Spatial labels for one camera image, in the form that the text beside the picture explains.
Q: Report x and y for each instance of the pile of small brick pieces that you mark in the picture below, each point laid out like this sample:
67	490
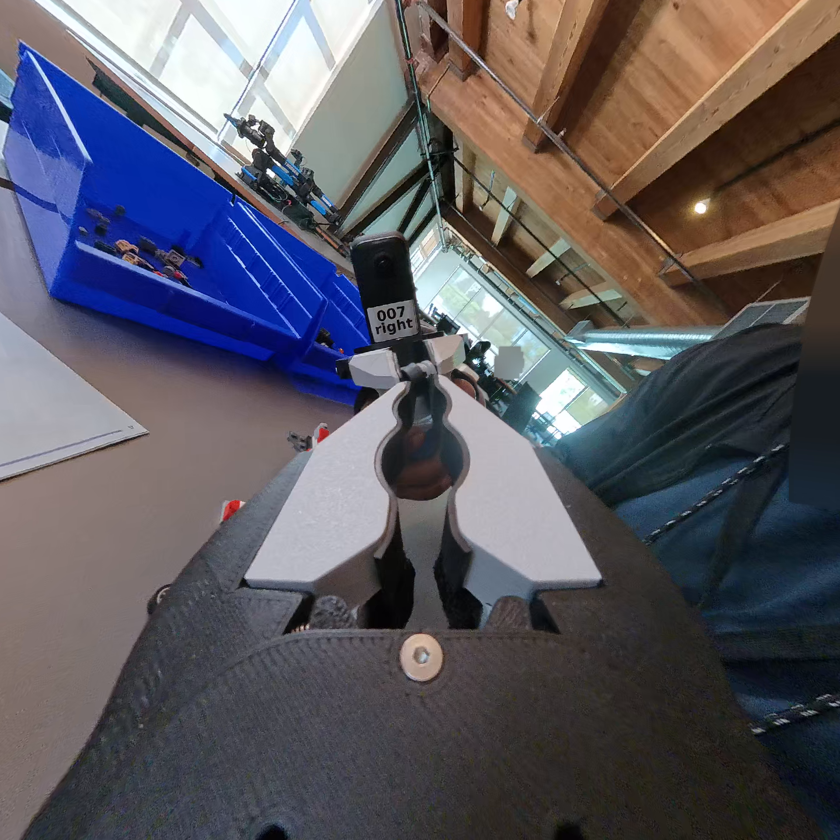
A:
164	259

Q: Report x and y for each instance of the red white striped brick wing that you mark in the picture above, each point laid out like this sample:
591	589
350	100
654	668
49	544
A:
231	510

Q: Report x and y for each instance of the long wooden table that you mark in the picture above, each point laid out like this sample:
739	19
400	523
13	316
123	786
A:
216	157

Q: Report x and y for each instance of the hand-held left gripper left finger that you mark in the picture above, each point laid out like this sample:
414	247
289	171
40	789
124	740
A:
315	518

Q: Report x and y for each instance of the pale blue instruction booklet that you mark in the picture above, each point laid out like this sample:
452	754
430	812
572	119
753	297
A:
46	407

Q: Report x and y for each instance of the silver ventilation duct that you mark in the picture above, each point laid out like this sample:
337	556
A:
656	338

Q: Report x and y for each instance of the person in dark blue jacket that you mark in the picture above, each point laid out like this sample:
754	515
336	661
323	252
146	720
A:
754	590

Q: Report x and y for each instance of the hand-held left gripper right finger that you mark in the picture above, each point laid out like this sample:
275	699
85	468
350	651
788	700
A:
525	518

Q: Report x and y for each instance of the grey desk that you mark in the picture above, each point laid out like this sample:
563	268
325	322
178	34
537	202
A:
164	492

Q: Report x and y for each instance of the black blue robot arms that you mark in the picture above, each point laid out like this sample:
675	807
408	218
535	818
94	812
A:
269	157

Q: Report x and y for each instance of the person's right hand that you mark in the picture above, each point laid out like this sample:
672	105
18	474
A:
420	479

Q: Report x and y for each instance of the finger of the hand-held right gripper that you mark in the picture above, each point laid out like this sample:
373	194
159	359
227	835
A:
373	367
445	351

